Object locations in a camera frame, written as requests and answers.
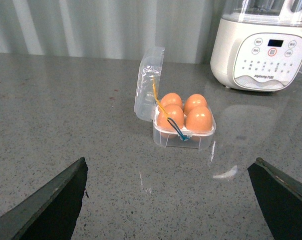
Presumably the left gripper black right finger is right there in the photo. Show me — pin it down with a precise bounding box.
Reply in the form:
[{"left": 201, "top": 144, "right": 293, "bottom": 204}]
[{"left": 248, "top": 157, "right": 302, "bottom": 240}]

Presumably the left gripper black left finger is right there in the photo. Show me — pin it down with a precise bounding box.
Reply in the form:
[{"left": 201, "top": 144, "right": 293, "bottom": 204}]
[{"left": 0, "top": 157, "right": 88, "bottom": 240}]

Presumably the blue rubber band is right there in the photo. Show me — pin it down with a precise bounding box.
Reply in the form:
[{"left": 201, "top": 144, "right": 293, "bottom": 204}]
[{"left": 167, "top": 117, "right": 190, "bottom": 142}]

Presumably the clear plastic egg box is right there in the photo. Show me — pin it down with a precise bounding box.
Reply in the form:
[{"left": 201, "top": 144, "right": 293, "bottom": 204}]
[{"left": 134, "top": 46, "right": 216, "bottom": 150}]

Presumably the yellow rubber band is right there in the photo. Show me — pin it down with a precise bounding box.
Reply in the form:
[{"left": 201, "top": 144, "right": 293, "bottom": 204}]
[{"left": 152, "top": 77, "right": 169, "bottom": 119}]

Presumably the brown egg back right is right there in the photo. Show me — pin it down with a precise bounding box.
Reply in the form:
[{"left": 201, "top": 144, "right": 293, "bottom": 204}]
[{"left": 183, "top": 93, "right": 208, "bottom": 116}]

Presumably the brown egg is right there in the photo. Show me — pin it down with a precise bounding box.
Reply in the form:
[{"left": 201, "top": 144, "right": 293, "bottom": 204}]
[
  {"left": 157, "top": 103, "right": 184, "bottom": 131},
  {"left": 160, "top": 92, "right": 183, "bottom": 108},
  {"left": 183, "top": 93, "right": 208, "bottom": 116}
]

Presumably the brown egg front left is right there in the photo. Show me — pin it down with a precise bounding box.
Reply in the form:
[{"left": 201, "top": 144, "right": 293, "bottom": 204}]
[{"left": 157, "top": 103, "right": 184, "bottom": 131}]

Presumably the brown egg back left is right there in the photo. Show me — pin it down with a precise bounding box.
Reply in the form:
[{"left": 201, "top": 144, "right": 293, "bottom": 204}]
[{"left": 160, "top": 92, "right": 183, "bottom": 108}]

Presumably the white Joyoung blender appliance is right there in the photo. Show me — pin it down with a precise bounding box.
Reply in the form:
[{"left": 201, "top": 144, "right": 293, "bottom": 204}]
[{"left": 210, "top": 0, "right": 302, "bottom": 92}]

